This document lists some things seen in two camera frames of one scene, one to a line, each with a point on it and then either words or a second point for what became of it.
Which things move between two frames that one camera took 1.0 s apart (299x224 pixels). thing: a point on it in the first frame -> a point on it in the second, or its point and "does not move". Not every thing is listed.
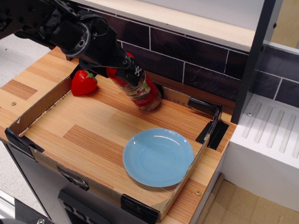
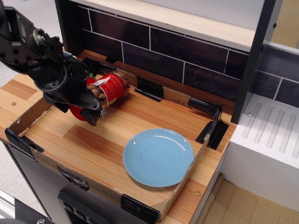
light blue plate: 158,157 does not move
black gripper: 105,49 -> 76,92
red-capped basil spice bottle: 145,95 -> 110,88
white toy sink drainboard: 262,156 does not move
